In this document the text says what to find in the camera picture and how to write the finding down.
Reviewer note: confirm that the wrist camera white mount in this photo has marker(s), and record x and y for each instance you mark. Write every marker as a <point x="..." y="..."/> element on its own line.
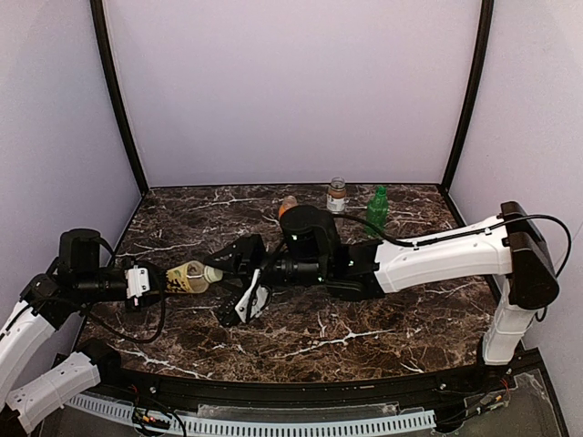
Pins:
<point x="137" y="280"/>
<point x="244" y="302"/>

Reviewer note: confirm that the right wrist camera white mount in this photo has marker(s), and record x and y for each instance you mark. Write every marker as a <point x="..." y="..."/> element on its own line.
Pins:
<point x="244" y="302"/>

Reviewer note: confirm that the white slotted cable duct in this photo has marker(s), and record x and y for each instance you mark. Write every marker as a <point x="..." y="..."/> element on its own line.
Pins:
<point x="218" y="421"/>

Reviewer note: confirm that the black frame post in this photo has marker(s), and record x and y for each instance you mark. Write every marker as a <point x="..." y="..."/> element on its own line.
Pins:
<point x="471" y="92"/>
<point x="104" y="47"/>

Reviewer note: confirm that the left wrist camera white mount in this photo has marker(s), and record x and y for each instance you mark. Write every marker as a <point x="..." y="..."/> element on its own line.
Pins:
<point x="137" y="280"/>

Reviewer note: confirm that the orange juice bottle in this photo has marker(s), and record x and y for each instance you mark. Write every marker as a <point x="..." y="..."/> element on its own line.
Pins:
<point x="287" y="203"/>

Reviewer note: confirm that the black left frame post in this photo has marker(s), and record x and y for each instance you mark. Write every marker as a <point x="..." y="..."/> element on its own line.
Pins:
<point x="104" y="47"/>

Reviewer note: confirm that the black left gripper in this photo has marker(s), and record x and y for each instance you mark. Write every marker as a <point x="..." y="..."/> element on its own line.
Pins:
<point x="153" y="282"/>

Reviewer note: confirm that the green plastic soda bottle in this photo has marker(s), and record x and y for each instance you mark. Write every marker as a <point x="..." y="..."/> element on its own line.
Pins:
<point x="377" y="208"/>

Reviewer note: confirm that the brown drink bottle white label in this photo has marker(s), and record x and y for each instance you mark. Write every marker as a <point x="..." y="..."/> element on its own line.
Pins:
<point x="336" y="196"/>

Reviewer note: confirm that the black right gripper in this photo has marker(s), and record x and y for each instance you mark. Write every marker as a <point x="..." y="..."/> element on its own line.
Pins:
<point x="246" y="259"/>

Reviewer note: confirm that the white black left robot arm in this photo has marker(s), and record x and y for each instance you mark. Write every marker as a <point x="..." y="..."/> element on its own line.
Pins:
<point x="74" y="282"/>

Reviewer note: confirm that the black right frame post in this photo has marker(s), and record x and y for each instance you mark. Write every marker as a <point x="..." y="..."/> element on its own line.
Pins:
<point x="471" y="92"/>

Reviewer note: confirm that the cream bottle cap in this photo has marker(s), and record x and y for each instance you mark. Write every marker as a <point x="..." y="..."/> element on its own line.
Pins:
<point x="212" y="275"/>

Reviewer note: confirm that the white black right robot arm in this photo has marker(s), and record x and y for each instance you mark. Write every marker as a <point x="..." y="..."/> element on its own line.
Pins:
<point x="311" y="253"/>

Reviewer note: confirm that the beige label tea bottle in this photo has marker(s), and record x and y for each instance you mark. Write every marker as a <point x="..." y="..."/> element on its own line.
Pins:
<point x="187" y="278"/>

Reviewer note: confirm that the black front table rail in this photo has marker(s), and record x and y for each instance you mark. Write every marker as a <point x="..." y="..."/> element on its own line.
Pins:
<point x="433" y="390"/>

